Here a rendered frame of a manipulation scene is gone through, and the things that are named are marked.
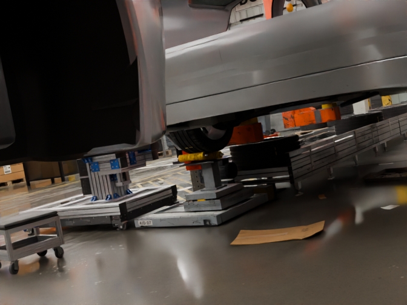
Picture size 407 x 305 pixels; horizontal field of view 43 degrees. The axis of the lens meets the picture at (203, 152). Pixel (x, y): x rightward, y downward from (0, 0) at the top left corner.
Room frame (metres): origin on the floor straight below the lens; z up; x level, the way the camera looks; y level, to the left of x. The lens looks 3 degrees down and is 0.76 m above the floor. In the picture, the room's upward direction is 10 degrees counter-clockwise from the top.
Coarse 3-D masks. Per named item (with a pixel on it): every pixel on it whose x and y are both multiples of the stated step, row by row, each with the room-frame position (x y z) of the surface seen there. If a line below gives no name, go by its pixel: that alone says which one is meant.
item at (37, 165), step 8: (72, 160) 12.17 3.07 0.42; (24, 168) 12.45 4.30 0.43; (32, 168) 12.31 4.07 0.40; (40, 168) 12.17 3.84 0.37; (48, 168) 12.03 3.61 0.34; (56, 168) 11.90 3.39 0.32; (64, 168) 11.92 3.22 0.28; (72, 168) 12.13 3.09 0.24; (32, 176) 12.34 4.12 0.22; (40, 176) 12.20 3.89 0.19; (48, 176) 12.06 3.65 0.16; (56, 176) 11.93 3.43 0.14; (64, 176) 11.88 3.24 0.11
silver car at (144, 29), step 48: (0, 0) 0.94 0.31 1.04; (48, 0) 0.95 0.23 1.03; (96, 0) 0.89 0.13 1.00; (144, 0) 0.92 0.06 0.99; (0, 48) 0.99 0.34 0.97; (48, 48) 0.99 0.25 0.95; (96, 48) 0.93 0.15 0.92; (144, 48) 0.90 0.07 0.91; (0, 96) 0.70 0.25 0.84; (48, 96) 1.02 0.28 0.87; (96, 96) 0.95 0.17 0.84; (144, 96) 0.88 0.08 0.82; (0, 144) 0.69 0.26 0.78; (48, 144) 1.02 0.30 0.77; (96, 144) 0.94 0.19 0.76; (144, 144) 0.89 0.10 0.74
